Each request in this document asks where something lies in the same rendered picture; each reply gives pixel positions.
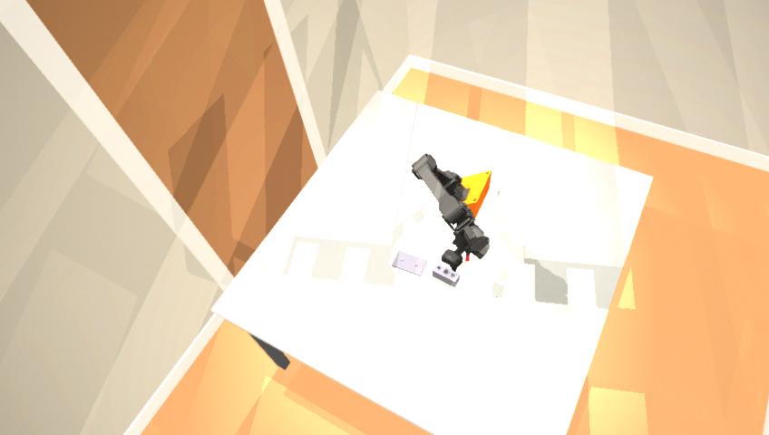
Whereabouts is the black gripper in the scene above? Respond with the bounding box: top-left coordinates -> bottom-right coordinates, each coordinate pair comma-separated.
441,232 -> 468,272

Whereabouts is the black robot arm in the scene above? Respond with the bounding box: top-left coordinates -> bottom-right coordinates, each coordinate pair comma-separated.
411,153 -> 491,259

